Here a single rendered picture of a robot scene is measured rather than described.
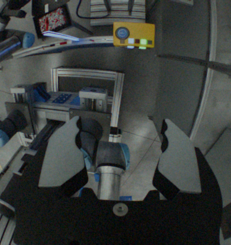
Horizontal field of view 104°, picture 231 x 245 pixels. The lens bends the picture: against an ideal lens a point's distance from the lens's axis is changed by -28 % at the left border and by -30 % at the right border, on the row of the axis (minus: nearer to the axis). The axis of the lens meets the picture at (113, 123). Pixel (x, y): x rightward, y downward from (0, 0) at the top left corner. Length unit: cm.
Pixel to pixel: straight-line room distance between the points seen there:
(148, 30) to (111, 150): 49
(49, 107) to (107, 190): 59
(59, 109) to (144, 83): 116
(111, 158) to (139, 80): 128
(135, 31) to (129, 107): 133
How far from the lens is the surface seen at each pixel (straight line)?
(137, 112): 178
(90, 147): 51
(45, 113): 87
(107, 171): 48
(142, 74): 163
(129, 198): 359
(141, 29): 53
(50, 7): 52
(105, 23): 158
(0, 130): 77
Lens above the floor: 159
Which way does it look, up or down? 59 degrees down
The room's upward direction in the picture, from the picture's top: 173 degrees counter-clockwise
